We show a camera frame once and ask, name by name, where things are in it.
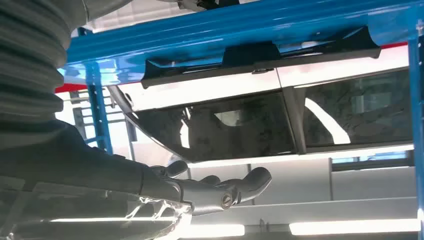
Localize blue metal shelf rack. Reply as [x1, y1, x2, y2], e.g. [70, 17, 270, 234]
[57, 0, 424, 240]

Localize white car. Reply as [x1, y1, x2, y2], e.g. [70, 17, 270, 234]
[107, 43, 417, 167]

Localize ceiling light strip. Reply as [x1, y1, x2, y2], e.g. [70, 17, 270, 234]
[180, 224, 246, 239]
[288, 219, 422, 237]

